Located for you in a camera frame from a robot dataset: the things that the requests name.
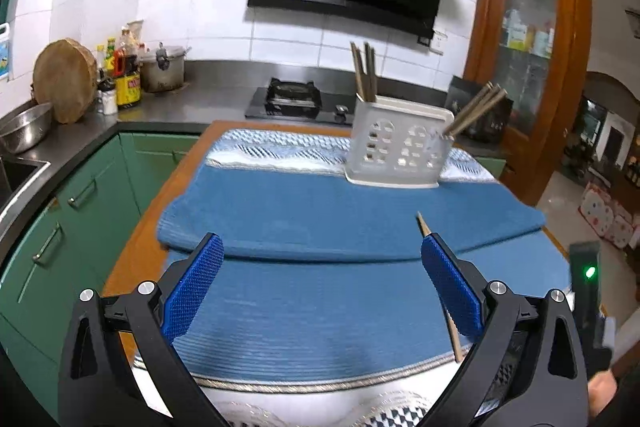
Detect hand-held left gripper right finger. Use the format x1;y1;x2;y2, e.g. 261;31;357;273
417;232;590;427

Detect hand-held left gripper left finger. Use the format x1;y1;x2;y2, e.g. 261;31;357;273
57;233;225;427

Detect pale wooden chopstick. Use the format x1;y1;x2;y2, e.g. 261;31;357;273
417;212;463;363

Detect white perforated utensil holder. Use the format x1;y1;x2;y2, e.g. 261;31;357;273
344;94;456;188

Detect pile of brown chopsticks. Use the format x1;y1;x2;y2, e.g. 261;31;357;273
350;41;509;138

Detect person's right hand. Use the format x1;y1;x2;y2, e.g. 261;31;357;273
587;368;620;419

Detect blue cloth mat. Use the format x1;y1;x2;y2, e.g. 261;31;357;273
102;119;576;303

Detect white dotted storage boxes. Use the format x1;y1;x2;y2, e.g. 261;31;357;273
577;181;640;252

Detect blue ribbed mat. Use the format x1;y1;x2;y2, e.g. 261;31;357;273
135;232;574;389

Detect folded blue cloth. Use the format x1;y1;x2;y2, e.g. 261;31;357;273
157;164;547;264

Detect white blue patterned tablecloth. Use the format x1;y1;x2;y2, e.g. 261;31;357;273
132;129;576;427

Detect chopsticks in holder right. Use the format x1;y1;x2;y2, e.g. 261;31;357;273
445;76;515;142

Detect steel sink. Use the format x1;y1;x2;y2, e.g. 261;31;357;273
0;156;52;230

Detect black gas stove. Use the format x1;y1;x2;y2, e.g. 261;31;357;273
245;78;354;126

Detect metal pressure cooker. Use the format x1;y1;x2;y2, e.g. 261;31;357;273
139;43;192;94

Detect dark sauce bottle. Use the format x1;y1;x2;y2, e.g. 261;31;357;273
114;49;140;78

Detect tan wooden chopstick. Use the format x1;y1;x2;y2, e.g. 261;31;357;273
350;42;366;102

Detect metal bowl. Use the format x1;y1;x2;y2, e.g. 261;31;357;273
0;102;54;154

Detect wooden glass door cabinet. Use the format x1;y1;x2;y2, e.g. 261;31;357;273
462;0;594;208

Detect round wooden chopping block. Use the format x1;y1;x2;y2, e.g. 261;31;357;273
32;38;100;124

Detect snack packet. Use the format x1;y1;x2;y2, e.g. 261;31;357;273
120;21;146;54

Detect blue white wall card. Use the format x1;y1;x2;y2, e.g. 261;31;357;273
0;23;11;80

